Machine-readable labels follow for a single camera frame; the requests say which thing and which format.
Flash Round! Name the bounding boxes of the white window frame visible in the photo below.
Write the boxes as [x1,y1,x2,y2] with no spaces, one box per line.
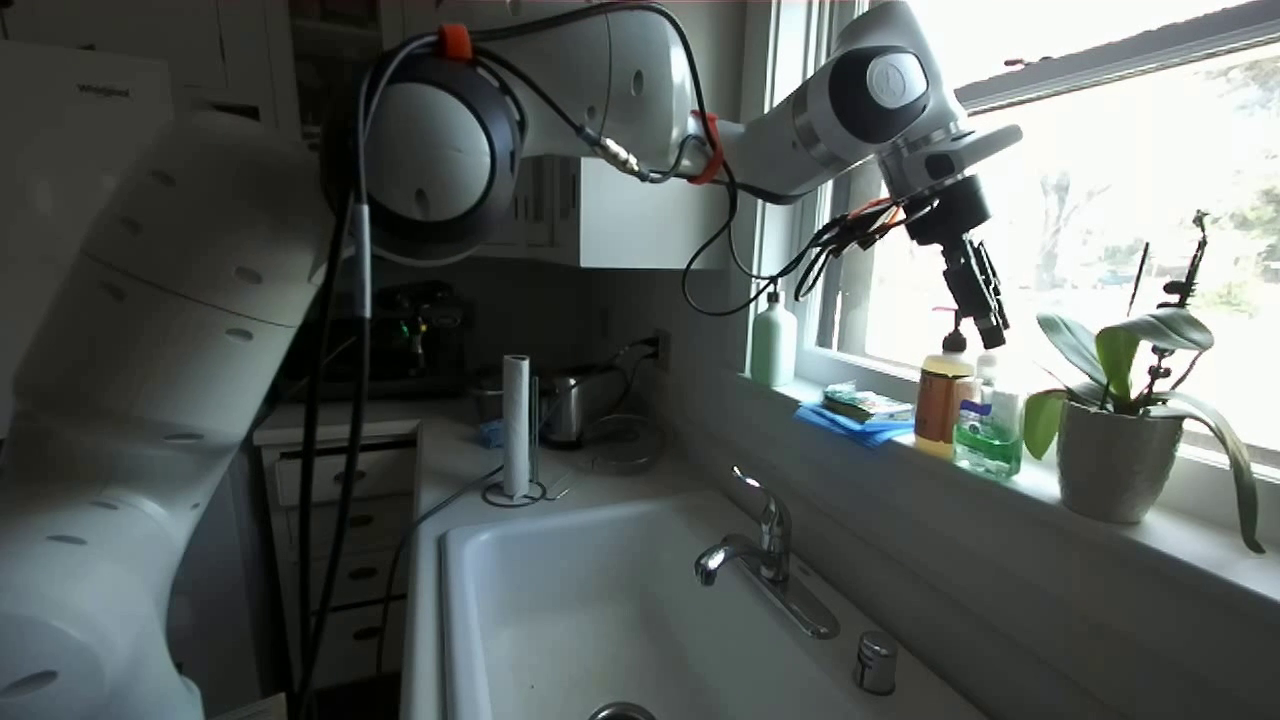
[736,0,1280,473]

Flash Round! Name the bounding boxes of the white ceramic sink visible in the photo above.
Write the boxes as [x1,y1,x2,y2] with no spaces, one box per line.
[397,493,990,720]

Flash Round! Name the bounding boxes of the white drawer unit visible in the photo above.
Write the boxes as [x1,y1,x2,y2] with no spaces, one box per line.
[249,403,429,698]

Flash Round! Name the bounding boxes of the chrome sink faucet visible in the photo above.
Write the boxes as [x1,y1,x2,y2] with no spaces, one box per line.
[686,461,849,642]

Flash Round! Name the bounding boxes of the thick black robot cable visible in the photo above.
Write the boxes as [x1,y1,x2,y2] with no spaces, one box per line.
[279,25,463,720]

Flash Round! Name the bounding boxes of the grey kitchen sponge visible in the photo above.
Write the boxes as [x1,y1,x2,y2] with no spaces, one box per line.
[816,381,898,420]

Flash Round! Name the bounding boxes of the chrome sink deck knob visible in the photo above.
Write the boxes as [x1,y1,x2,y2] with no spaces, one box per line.
[850,631,898,698]

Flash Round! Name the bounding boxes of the small white wall cabinet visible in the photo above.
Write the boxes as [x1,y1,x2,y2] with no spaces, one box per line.
[509,149,751,276]

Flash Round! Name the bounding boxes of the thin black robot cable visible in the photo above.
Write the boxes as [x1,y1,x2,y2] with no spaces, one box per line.
[470,0,937,325]

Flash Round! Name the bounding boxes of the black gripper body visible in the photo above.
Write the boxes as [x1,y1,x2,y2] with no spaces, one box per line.
[905,169,999,253]

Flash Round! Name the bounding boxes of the potted orchid in white pot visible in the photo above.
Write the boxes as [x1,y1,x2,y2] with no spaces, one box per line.
[1019,207,1268,559]

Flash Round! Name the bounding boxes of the amber pump soap bottle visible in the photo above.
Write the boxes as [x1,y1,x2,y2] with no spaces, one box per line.
[911,303,980,465]

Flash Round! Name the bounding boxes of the clear bottle with green liquid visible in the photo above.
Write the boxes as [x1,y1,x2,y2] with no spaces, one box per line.
[947,348,1027,483]

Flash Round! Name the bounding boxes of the dark countertop appliance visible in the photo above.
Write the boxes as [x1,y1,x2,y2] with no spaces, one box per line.
[363,276,470,392]

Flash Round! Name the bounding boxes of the metal pot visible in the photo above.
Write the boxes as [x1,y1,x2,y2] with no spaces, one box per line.
[537,367,590,452]

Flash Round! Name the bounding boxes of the green pump soap bottle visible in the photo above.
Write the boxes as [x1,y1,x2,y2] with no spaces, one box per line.
[745,283,804,395]

